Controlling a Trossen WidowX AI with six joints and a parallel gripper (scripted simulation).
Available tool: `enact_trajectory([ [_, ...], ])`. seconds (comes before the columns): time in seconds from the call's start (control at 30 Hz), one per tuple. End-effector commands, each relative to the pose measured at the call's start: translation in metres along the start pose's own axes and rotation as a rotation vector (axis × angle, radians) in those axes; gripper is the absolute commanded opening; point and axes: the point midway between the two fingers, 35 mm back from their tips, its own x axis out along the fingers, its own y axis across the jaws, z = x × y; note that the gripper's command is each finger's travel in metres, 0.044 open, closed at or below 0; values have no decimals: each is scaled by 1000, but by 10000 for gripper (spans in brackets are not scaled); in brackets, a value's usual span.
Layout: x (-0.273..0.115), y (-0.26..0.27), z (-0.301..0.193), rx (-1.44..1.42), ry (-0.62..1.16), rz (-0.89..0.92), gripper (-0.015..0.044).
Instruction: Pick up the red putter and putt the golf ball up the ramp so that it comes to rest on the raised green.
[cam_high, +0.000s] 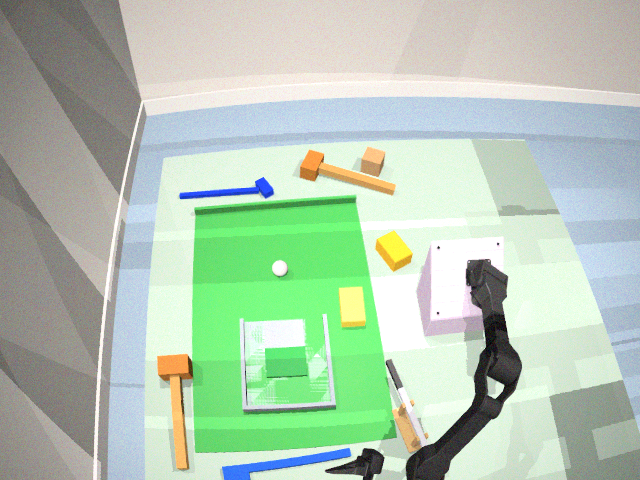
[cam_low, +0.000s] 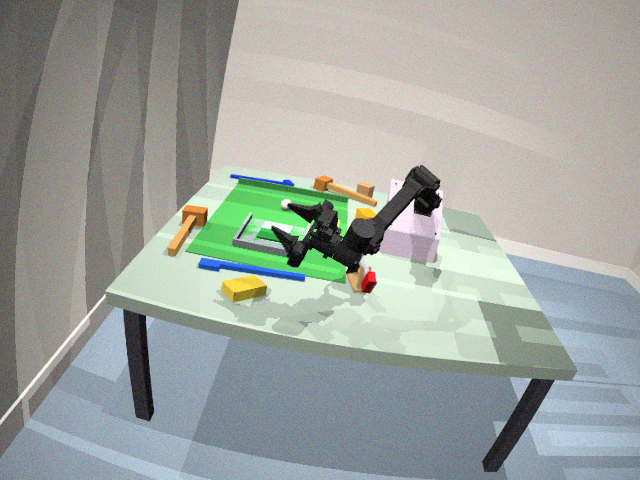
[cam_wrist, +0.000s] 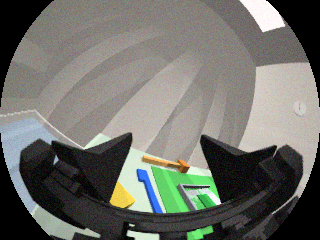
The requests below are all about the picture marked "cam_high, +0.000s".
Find green rectangular mat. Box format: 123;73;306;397
192;203;397;453

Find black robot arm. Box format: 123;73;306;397
405;259;522;480

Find orange mallet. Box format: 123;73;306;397
300;150;396;196
157;354;193;470

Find white golf ball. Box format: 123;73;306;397
272;260;288;276

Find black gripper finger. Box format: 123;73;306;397
324;456;369;477

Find small tan cube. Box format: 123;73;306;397
360;146;385;177

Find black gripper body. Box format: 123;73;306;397
361;448;384;480

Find yellow rectangular block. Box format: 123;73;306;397
375;231;413;272
339;287;366;327

